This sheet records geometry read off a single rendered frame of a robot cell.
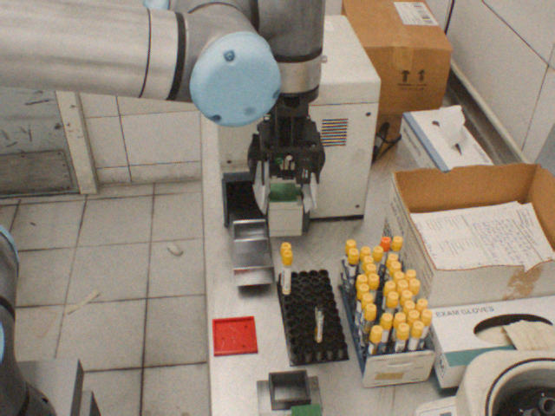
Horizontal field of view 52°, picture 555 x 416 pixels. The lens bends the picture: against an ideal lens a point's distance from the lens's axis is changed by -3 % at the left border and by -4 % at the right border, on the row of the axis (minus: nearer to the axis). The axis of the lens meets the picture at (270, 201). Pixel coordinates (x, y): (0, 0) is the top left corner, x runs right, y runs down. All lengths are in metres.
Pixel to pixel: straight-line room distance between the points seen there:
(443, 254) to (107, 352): 1.34
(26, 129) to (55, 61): 2.11
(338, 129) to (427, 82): 0.48
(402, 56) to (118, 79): 1.01
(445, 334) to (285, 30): 0.50
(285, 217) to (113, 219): 1.77
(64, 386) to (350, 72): 0.66
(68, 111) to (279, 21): 1.92
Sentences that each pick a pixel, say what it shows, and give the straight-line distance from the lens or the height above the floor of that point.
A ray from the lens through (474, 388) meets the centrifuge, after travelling 0.80.
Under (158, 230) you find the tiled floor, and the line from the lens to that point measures 2.46.
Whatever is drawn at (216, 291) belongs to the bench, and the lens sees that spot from 1.01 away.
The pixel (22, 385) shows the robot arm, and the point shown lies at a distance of 0.76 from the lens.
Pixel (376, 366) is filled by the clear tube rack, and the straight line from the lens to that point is 0.86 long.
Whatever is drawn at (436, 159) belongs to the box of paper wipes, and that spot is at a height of 0.93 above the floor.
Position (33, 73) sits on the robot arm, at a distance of 0.47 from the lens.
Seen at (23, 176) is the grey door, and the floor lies 0.12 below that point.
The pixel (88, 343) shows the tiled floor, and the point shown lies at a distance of 2.12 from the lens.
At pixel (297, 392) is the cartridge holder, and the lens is 0.87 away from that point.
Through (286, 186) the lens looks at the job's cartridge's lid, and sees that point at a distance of 0.83.
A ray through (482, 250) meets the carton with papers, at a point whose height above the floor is 0.94.
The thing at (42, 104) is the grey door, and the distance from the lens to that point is 2.49.
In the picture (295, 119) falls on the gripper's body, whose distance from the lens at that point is 0.70.
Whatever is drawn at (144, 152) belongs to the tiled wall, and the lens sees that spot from 2.62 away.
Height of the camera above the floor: 1.63
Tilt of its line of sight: 40 degrees down
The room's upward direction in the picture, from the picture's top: straight up
